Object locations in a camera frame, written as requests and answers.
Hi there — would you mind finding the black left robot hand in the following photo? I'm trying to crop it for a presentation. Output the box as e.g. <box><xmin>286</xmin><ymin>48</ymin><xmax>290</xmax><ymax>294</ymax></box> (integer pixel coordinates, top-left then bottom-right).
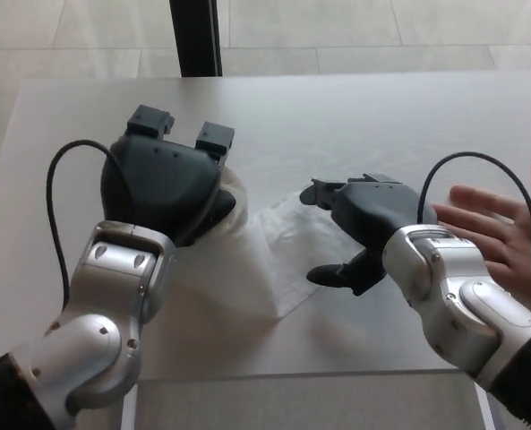
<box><xmin>98</xmin><ymin>105</ymin><xmax>237</xmax><ymax>248</ymax></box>

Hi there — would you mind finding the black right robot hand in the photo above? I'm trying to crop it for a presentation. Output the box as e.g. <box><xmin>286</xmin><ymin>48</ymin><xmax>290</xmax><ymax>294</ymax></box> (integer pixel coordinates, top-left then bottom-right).
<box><xmin>298</xmin><ymin>172</ymin><xmax>440</xmax><ymax>297</ymax></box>

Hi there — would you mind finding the bare person hand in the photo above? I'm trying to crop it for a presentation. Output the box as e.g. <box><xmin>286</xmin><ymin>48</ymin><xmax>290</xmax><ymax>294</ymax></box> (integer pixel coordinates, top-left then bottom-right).
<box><xmin>433</xmin><ymin>161</ymin><xmax>531</xmax><ymax>323</ymax></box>

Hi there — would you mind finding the white toilet paper roll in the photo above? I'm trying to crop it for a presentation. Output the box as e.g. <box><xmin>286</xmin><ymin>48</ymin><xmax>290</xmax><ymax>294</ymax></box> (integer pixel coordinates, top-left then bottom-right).
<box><xmin>155</xmin><ymin>166</ymin><xmax>364</xmax><ymax>320</ymax></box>

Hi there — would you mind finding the white table leg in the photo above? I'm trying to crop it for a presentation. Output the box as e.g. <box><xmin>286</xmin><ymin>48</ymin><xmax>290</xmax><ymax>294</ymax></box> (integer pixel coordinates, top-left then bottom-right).
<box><xmin>474</xmin><ymin>383</ymin><xmax>495</xmax><ymax>430</ymax></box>
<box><xmin>121</xmin><ymin>384</ymin><xmax>139</xmax><ymax>430</ymax></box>

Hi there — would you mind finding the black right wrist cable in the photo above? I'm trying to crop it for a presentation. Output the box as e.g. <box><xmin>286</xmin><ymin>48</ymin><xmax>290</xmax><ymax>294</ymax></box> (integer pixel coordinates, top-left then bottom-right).
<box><xmin>416</xmin><ymin>151</ymin><xmax>531</xmax><ymax>323</ymax></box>

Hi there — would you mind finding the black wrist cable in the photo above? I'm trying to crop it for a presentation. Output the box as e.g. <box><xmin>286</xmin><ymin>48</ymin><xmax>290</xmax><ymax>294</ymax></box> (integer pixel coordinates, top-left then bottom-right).
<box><xmin>45</xmin><ymin>139</ymin><xmax>130</xmax><ymax>305</ymax></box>
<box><xmin>416</xmin><ymin>151</ymin><xmax>531</xmax><ymax>323</ymax></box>

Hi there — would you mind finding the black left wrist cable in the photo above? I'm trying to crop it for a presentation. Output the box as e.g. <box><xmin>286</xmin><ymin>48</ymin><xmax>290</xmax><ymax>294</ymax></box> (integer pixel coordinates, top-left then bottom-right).
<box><xmin>45</xmin><ymin>139</ymin><xmax>130</xmax><ymax>305</ymax></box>

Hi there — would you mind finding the black vertical post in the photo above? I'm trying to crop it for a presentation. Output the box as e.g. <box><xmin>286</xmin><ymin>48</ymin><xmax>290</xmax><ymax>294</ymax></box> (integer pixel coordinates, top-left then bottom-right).
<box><xmin>168</xmin><ymin>0</ymin><xmax>224</xmax><ymax>77</ymax></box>

